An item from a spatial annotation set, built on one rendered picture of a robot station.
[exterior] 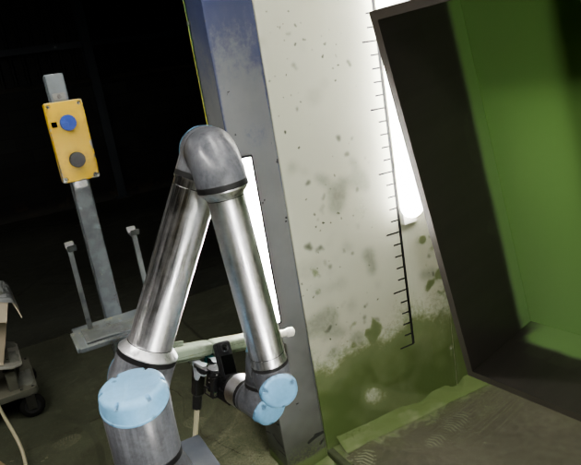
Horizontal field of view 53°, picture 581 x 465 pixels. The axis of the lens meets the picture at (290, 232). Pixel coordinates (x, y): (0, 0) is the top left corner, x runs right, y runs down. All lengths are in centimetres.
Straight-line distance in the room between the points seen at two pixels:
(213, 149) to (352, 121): 106
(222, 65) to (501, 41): 87
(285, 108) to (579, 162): 96
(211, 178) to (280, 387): 51
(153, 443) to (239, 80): 121
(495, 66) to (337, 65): 61
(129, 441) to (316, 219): 116
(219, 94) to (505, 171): 97
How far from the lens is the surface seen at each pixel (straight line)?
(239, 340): 188
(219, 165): 125
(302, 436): 244
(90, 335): 206
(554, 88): 181
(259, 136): 207
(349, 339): 239
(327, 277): 226
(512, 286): 217
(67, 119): 203
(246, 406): 161
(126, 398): 133
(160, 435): 136
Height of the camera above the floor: 148
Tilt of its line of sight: 14 degrees down
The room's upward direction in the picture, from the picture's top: 9 degrees counter-clockwise
